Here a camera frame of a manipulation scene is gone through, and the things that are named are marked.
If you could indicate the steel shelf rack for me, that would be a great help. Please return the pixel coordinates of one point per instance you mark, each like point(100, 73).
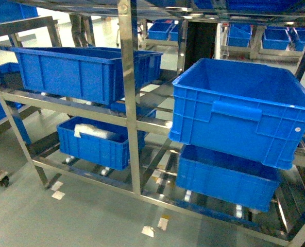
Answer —
point(159, 41)

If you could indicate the long blue shelf crate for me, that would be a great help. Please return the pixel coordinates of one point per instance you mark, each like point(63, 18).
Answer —
point(93, 73)

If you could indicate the large blue shelf crate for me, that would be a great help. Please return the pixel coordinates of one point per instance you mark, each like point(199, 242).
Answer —
point(249, 110)

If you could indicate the small blue crate lower left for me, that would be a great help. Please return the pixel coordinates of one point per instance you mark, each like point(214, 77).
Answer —
point(110, 147)

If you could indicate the white wrapped roll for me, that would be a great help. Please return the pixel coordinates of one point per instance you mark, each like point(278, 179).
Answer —
point(87, 129)

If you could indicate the blue crate under large crate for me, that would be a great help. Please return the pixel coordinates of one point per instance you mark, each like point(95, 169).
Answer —
point(226, 177)

